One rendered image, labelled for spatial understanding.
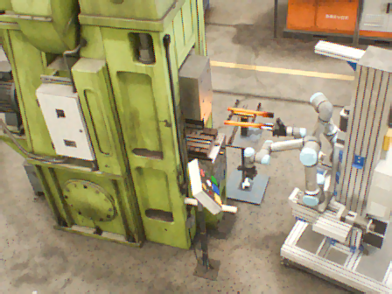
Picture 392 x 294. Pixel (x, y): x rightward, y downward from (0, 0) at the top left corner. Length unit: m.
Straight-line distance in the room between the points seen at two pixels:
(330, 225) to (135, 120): 1.70
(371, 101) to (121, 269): 2.66
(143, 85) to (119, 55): 0.29
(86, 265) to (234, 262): 1.36
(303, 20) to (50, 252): 4.64
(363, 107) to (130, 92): 1.64
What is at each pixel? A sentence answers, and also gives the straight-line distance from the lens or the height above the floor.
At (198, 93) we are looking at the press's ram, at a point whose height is 1.63.
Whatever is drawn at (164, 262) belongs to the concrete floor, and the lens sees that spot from 4.83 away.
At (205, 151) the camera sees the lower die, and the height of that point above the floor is 0.98.
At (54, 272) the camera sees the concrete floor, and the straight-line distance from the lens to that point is 5.02.
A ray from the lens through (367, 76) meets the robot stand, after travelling 3.50.
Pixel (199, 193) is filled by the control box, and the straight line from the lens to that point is 3.72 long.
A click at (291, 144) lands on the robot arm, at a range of 3.81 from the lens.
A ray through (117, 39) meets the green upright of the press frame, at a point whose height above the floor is 2.18.
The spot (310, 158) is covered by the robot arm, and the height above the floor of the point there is 1.41.
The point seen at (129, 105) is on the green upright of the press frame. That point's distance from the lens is 3.90.
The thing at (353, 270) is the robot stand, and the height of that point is 0.23.
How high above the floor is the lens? 3.90
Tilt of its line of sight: 42 degrees down
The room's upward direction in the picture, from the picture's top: 6 degrees counter-clockwise
